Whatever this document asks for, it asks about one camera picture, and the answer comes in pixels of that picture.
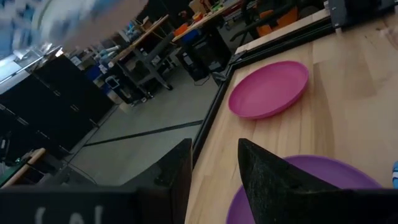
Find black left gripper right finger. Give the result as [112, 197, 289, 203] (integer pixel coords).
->
[238, 138, 346, 224]

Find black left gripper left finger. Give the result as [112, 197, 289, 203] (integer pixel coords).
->
[123, 138, 193, 224]

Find purple plastic plate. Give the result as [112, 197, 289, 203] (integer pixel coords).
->
[226, 154, 382, 224]

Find pink plastic plate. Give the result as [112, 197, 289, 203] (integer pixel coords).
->
[228, 60, 310, 121]

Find white bin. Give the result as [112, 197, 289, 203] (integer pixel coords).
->
[104, 76, 121, 94]

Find black computer tower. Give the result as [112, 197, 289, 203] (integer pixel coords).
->
[182, 30, 233, 82]

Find black storage cabinets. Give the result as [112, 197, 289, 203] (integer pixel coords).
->
[0, 54, 116, 162]

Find wooden workbench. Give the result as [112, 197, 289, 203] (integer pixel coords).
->
[172, 0, 243, 43]
[107, 14, 175, 100]

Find orange chair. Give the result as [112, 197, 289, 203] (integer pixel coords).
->
[229, 0, 301, 41]

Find black aluminium table frame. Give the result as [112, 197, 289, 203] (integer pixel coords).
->
[191, 14, 338, 166]

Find black frame clamp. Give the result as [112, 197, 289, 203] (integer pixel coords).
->
[213, 70, 234, 86]

